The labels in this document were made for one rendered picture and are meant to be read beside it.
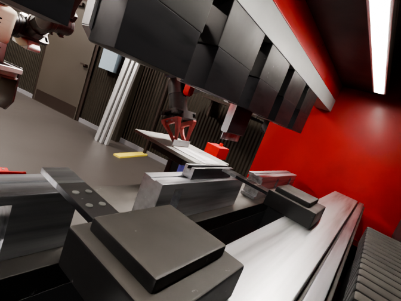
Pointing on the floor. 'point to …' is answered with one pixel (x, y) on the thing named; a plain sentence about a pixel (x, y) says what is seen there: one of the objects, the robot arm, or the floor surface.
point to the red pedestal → (216, 150)
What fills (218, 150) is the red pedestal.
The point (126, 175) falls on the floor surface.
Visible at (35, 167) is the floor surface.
